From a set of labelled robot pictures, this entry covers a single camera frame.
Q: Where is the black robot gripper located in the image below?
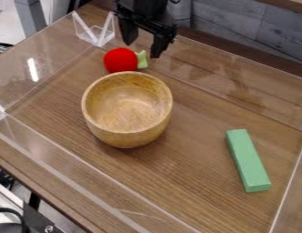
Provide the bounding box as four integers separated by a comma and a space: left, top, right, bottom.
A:
115, 0, 178, 58

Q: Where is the red plush fruit green leaf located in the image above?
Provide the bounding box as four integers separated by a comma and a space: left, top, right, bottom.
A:
103, 47, 148, 73

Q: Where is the round wooden bowl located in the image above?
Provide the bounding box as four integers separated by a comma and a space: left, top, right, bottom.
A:
80, 71, 172, 148

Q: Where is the grey pillar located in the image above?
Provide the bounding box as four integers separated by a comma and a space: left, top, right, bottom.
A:
14, 0, 48, 37

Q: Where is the green rectangular block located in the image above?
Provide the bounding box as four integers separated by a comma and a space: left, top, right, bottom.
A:
226, 129, 271, 193

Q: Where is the black metal stand base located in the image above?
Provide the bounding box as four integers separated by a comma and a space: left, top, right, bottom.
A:
0, 194, 67, 233

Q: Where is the clear acrylic corner bracket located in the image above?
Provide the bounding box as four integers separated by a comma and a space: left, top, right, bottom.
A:
72, 11, 115, 47

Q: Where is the clear acrylic tray enclosure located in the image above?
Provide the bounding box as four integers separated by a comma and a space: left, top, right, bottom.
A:
0, 18, 302, 233

